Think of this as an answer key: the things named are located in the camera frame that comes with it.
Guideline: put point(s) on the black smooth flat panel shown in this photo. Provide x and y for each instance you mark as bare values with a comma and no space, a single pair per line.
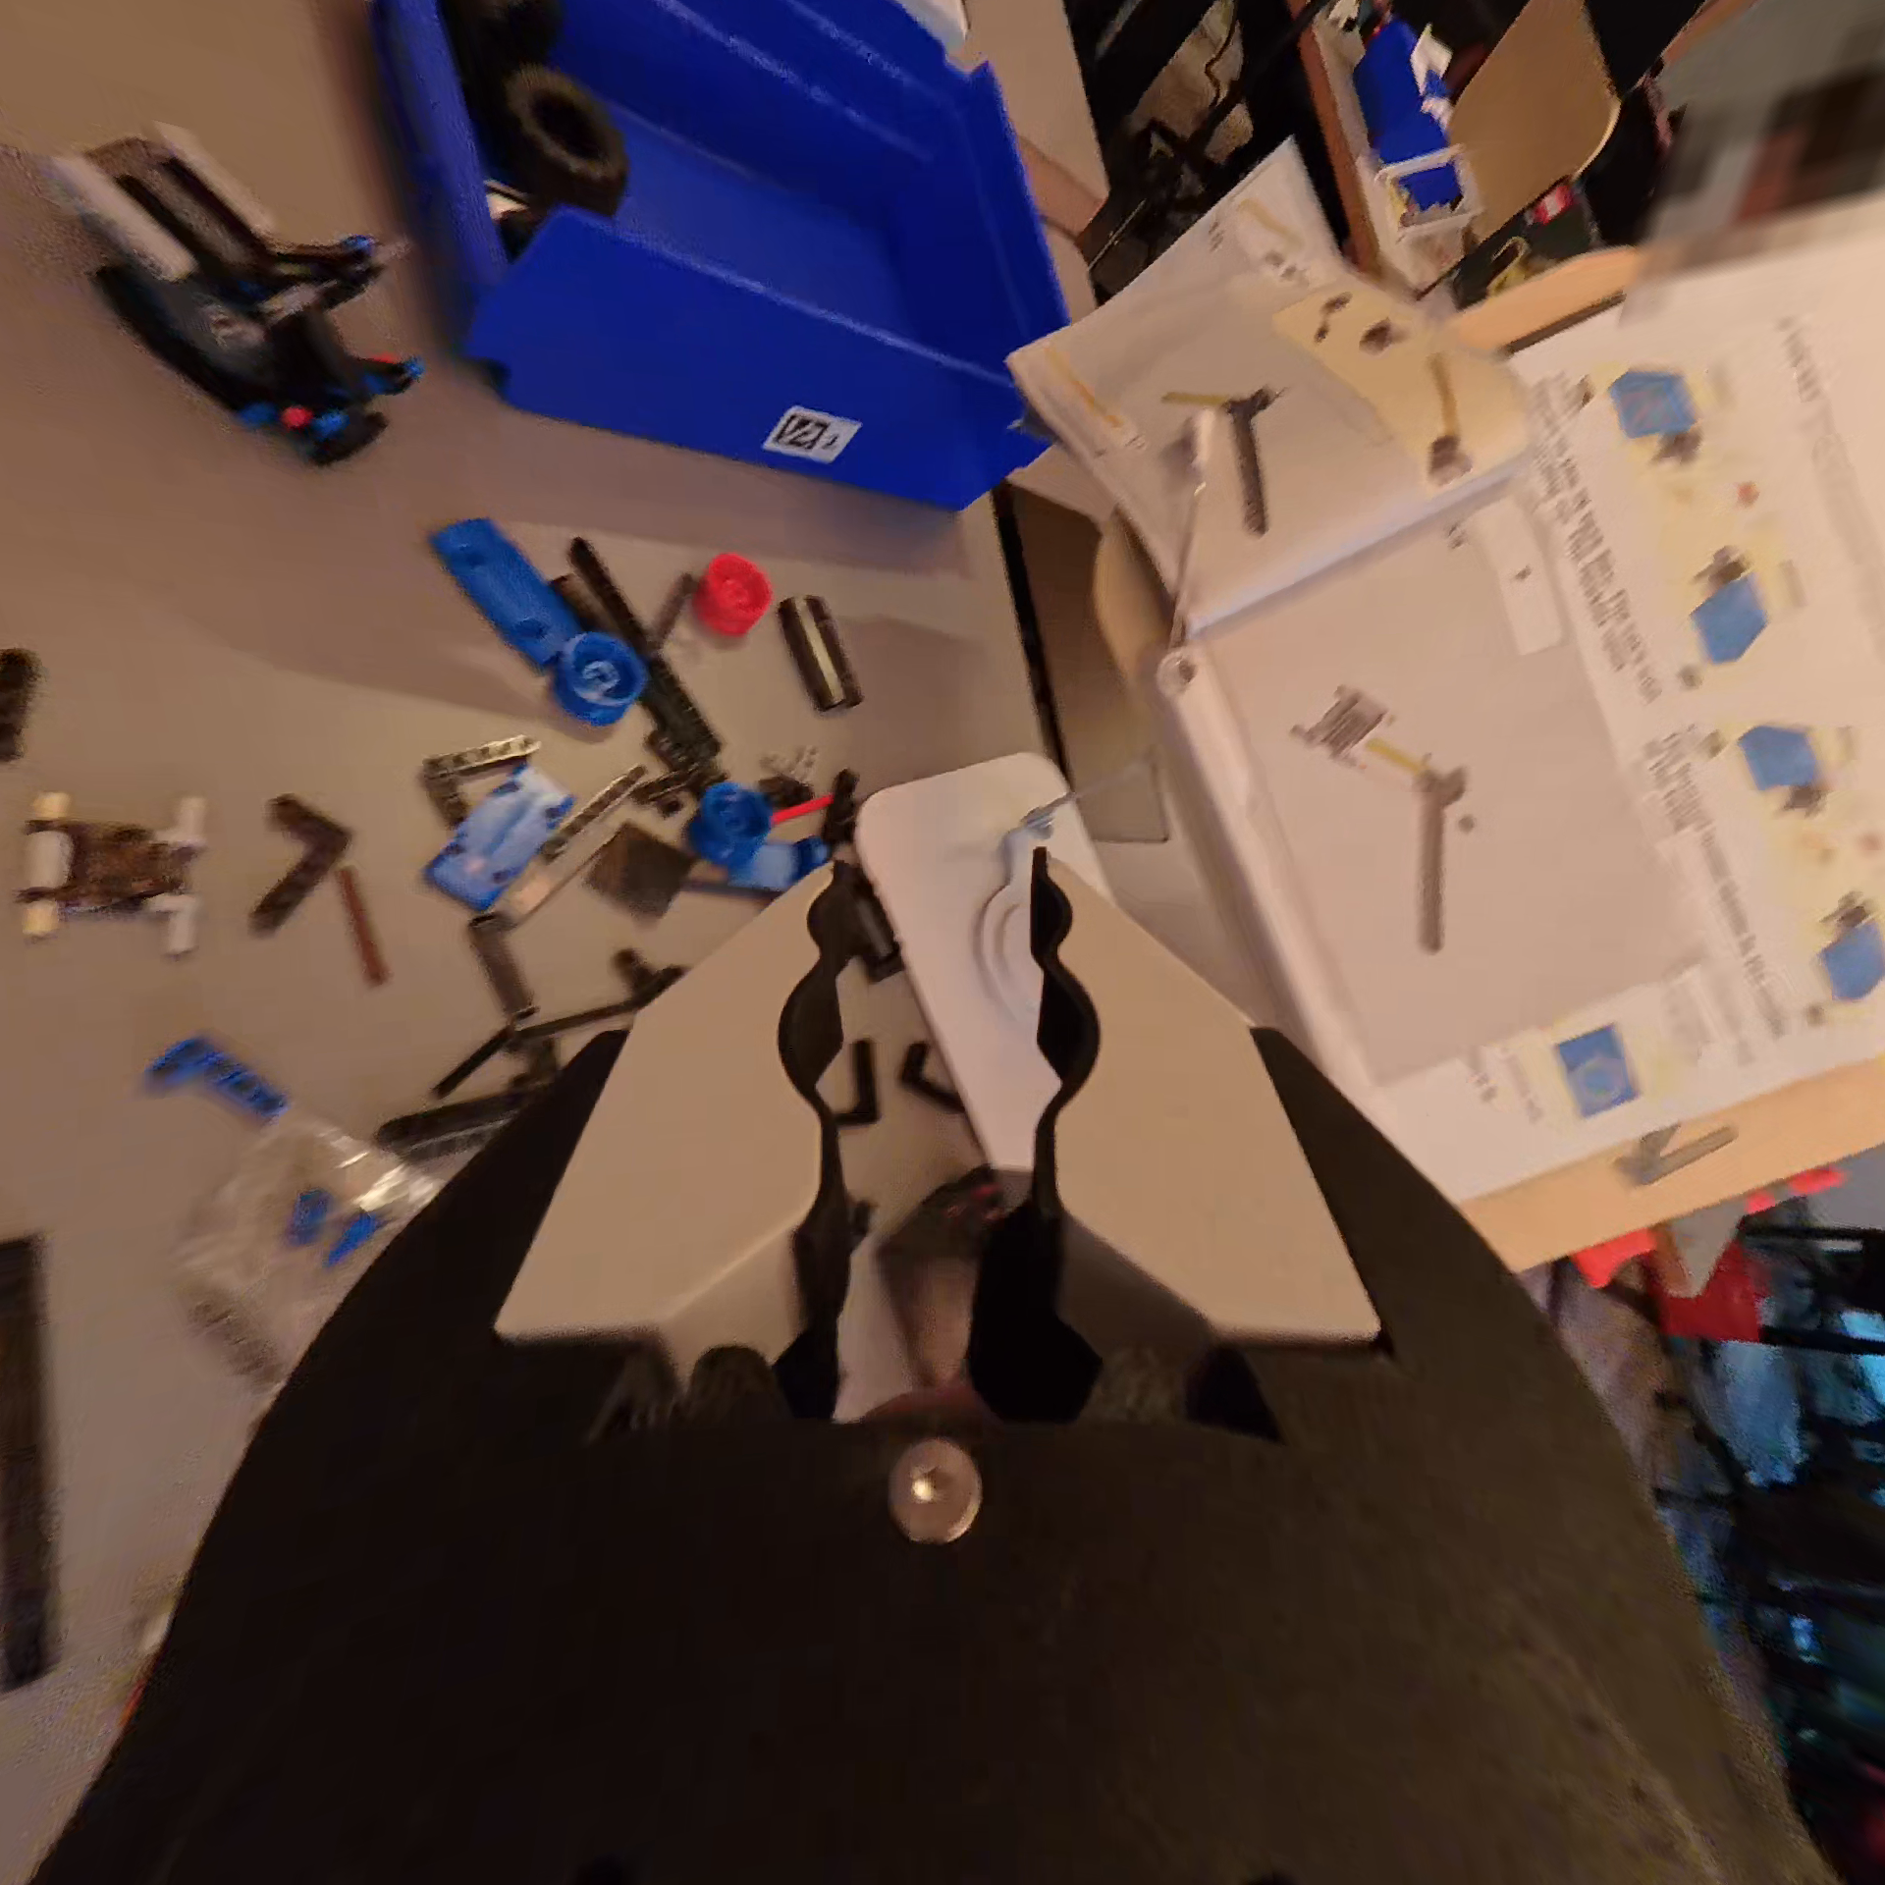
637,869

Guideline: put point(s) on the grey desk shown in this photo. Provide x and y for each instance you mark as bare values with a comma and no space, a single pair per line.
220,633

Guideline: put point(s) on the clear zip bag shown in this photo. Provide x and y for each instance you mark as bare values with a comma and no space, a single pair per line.
294,1254

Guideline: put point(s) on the orange cone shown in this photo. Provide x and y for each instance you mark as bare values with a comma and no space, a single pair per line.
1708,1295

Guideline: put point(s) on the light grey long beam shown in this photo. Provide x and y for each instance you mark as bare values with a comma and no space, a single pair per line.
576,841

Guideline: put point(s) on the black and blue model chassis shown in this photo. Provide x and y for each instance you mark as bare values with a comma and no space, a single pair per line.
236,310

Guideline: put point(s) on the blue storage bin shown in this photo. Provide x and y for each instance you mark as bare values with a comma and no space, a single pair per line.
736,323

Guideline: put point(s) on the red wheel rim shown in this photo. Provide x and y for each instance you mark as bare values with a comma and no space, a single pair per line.
733,593

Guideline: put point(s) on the black short liftarm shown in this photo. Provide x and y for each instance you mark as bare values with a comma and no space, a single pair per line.
472,766

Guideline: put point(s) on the blue short liftarm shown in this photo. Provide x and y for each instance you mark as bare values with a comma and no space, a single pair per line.
213,1079

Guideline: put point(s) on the black rectangular panel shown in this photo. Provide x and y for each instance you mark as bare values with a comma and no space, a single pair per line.
503,965

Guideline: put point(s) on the black short axle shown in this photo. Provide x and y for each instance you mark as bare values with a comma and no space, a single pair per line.
479,1061

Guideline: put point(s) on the black rubber tyre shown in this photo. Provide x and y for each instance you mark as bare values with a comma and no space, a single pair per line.
561,141

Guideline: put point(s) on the black angled beam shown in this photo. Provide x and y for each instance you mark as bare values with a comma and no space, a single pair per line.
927,1083

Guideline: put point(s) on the black thin long beam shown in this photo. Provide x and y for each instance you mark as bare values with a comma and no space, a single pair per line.
588,1018

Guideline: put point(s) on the brown axle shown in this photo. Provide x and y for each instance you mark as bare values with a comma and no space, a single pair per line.
361,925

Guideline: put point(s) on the red axle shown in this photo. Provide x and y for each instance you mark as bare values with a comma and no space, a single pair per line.
799,812

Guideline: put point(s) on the black angled liftarm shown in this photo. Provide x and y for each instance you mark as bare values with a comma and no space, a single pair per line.
301,862

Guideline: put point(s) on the black and grey brick assembly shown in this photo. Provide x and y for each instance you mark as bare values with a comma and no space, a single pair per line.
110,869

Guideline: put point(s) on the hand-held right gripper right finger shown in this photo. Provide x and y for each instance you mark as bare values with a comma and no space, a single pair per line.
1207,1180

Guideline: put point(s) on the open instruction booklet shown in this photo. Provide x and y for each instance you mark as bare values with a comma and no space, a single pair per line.
1398,824

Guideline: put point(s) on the blue fairing panel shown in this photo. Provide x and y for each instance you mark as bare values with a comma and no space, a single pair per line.
782,867

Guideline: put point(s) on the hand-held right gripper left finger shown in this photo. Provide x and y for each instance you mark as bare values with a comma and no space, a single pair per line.
678,1180

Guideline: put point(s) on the blue wheel rim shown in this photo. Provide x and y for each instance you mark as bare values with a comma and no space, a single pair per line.
599,679
729,824

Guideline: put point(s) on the blue rounded panel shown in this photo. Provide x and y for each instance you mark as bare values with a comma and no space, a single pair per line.
500,589

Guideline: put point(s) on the blue flat panel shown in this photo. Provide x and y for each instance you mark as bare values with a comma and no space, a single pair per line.
495,841

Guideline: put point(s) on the black long studless beam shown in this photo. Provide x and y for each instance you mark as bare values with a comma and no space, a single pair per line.
650,663

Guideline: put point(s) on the printed task sheet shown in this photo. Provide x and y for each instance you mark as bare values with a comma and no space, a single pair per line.
1766,589

